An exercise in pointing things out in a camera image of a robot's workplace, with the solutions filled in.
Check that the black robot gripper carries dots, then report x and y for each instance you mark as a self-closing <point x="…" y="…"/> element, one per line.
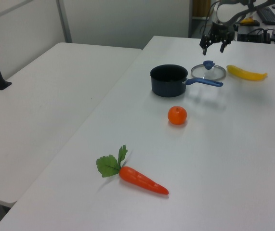
<point x="220" y="29"/>

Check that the black keyboard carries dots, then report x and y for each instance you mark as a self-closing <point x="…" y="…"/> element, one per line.
<point x="267" y="15"/>

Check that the toy carrot with green leaves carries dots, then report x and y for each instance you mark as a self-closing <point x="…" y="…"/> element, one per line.
<point x="137" y="178"/>

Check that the black equipment box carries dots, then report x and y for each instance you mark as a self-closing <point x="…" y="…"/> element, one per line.
<point x="252" y="33"/>

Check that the yellow background object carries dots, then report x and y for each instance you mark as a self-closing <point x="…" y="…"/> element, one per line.
<point x="249" y="21"/>

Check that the grey metal partition post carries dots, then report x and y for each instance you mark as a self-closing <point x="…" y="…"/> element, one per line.
<point x="63" y="19"/>

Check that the glass lid with blue knob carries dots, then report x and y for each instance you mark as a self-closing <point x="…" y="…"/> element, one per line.
<point x="208" y="72"/>

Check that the wooden cabinet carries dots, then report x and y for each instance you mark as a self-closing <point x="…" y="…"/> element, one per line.
<point x="201" y="8"/>

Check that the orange toy fruit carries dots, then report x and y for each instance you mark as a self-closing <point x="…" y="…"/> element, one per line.
<point x="177" y="115"/>

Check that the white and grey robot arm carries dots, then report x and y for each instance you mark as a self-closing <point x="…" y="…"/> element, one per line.
<point x="231" y="10"/>

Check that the yellow toy banana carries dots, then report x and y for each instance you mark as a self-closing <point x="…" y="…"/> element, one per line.
<point x="245" y="73"/>

